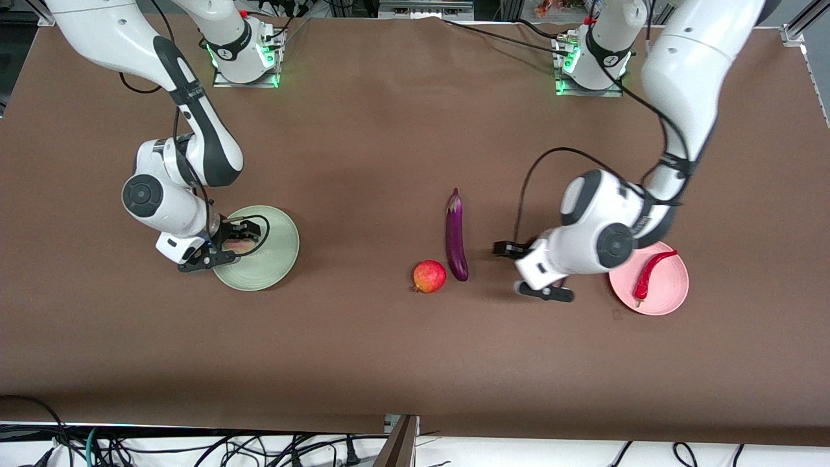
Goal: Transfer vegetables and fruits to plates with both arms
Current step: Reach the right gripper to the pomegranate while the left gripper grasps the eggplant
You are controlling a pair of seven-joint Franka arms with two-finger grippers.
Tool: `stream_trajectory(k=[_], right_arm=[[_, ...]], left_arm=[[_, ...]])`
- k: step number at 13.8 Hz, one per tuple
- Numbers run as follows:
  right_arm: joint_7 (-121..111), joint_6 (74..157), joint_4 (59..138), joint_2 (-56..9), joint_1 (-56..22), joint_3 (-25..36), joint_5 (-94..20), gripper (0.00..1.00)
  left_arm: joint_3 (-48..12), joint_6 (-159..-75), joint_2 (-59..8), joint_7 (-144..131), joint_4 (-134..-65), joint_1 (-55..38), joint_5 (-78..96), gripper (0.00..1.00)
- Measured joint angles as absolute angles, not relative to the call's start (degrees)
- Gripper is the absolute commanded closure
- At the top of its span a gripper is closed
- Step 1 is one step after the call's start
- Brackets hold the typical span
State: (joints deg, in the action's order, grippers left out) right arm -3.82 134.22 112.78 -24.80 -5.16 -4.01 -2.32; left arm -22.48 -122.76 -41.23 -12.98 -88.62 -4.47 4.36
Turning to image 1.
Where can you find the pale lumpy round fruit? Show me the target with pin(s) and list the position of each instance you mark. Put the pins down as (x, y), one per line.
(240, 247)

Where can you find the red yellow pomegranate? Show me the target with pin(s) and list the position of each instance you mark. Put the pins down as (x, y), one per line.
(431, 275)

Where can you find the red chili pepper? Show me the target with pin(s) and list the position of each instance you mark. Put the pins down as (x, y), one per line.
(645, 279)

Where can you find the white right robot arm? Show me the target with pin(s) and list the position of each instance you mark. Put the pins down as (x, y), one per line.
(97, 32)

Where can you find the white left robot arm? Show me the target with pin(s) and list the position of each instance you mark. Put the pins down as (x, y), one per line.
(687, 65)

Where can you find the pale green round plate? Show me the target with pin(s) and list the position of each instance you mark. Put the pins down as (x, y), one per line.
(272, 259)

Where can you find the purple eggplant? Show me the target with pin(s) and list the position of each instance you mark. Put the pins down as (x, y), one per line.
(456, 240)

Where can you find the pink round plate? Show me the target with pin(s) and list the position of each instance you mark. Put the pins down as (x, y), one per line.
(668, 285)

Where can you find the brown table mat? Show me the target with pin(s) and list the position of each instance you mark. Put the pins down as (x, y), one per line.
(389, 130)

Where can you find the brown wooden board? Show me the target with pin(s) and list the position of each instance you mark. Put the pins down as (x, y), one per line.
(397, 447)

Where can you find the orange background object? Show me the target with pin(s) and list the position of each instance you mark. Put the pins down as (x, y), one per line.
(551, 8)

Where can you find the grey metal device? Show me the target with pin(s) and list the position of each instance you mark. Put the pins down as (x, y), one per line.
(421, 10)

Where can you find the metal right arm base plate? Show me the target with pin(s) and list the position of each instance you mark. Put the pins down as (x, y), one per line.
(224, 81)

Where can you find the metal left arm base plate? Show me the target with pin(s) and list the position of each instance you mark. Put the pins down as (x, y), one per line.
(609, 93)

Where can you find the aluminium frame profile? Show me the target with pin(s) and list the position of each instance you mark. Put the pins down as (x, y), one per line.
(801, 23)
(42, 16)

